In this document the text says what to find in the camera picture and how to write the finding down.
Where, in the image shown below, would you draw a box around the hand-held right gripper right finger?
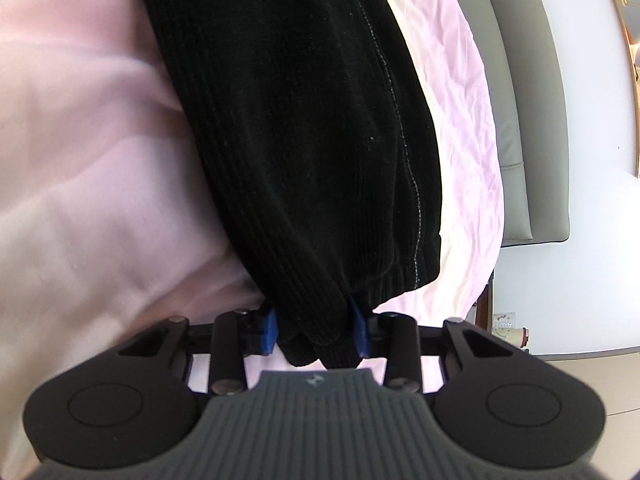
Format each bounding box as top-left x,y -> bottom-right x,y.
349,299 -> 527,394

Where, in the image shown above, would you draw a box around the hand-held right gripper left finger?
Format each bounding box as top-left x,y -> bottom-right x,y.
117,310 -> 279,397

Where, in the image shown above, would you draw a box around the black corduroy pants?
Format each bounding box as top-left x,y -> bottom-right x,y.
132,0 -> 443,368

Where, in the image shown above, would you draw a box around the grey-topped wooden nightstand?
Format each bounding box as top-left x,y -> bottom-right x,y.
479,280 -> 640,413

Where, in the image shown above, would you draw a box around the grey upholstered headboard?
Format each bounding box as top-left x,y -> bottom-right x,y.
472,0 -> 572,249

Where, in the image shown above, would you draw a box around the pink duvet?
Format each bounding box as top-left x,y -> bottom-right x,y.
0,0 -> 503,480

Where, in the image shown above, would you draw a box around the framed feather wall painting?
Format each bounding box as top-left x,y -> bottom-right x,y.
599,0 -> 640,92

